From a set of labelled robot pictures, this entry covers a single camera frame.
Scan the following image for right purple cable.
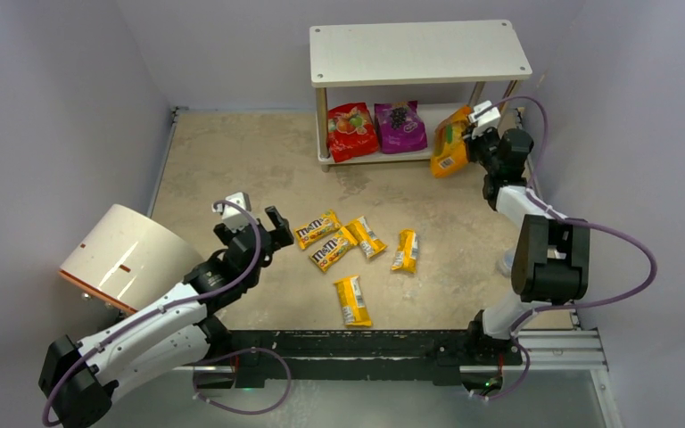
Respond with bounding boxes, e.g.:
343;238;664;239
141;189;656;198
469;95;658;403

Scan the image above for yellow candy bag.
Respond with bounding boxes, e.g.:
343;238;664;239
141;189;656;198
391;229;419;274
334;276;373;327

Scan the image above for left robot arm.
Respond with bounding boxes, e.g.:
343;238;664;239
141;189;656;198
38;193;294;427

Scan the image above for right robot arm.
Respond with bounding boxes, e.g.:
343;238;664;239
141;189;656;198
464;128;590;356

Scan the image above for red candy bag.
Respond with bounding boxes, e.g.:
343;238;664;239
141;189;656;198
326;103;380;163

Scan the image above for yellow candy bag back-side middle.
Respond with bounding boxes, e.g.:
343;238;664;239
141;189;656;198
346;216;387;259

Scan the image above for small clear plastic cup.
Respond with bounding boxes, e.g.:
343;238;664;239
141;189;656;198
496;248;516;277

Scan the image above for yellow candy bag front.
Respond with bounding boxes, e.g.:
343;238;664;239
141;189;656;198
334;276;373;327

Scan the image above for purple candy bag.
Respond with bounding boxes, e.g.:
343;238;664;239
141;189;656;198
374;100;427;154

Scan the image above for black base frame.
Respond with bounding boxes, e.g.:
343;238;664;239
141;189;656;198
199;328;523;389

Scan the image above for orange candy bag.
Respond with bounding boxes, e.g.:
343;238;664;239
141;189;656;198
430;105;473;178

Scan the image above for yellow M&M bag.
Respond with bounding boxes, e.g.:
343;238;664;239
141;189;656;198
293;210;342;250
309;227;359;273

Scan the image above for white cylindrical container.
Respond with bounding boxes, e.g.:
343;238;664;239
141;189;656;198
58;204;205;314

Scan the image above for white two-tier shelf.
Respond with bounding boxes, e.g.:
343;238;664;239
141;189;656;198
309;20;532;172

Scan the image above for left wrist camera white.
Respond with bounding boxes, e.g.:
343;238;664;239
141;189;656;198
211;192;252;232

